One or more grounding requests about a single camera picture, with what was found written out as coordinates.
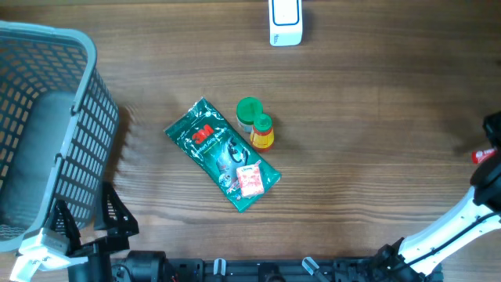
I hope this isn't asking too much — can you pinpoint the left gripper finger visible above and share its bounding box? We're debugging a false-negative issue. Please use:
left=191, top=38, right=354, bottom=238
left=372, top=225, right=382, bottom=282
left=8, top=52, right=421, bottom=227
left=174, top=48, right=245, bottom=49
left=45, top=200, right=81, bottom=251
left=94, top=182, right=139, bottom=237

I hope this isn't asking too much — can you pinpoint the green 3M gloves packet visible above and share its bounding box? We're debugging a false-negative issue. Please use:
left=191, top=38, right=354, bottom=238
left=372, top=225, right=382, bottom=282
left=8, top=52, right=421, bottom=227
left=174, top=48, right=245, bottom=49
left=164, top=97, right=281, bottom=212

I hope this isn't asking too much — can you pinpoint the pink tissue packet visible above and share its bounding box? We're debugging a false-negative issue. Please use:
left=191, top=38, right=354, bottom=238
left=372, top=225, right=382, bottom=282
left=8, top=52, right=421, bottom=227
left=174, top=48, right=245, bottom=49
left=236, top=164, right=265, bottom=198

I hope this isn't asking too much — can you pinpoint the green cap sauce bottle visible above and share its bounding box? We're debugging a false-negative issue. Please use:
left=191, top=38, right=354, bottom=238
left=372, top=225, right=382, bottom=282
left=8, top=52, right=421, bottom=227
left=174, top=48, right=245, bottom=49
left=250, top=114, right=275, bottom=152

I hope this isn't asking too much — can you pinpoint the green lid white jar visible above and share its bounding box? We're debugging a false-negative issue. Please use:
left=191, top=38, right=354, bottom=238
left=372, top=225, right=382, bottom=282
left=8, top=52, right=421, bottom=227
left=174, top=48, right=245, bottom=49
left=236, top=97, right=263, bottom=133

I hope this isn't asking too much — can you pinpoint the red coffee stick sachet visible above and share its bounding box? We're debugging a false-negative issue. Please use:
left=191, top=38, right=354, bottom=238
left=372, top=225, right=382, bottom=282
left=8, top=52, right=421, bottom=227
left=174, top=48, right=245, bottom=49
left=471, top=148, right=497, bottom=164

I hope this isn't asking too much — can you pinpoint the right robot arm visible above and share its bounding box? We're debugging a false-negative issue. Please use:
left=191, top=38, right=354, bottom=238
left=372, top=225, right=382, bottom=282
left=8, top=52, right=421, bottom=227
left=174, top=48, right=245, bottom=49
left=369, top=113, right=500, bottom=281

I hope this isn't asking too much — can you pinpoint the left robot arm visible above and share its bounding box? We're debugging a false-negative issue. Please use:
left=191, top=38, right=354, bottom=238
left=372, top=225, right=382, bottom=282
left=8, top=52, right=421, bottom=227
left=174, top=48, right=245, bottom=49
left=45, top=182, right=178, bottom=281

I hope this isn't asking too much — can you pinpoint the white barcode scanner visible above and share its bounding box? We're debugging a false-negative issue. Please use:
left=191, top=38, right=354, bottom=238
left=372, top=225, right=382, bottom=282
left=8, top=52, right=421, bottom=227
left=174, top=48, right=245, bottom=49
left=269, top=0, right=303, bottom=47

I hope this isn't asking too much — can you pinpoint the grey plastic mesh basket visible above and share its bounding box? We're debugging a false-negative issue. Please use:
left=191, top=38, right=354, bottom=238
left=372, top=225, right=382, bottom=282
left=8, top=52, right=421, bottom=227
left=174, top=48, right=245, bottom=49
left=1, top=22, right=119, bottom=252

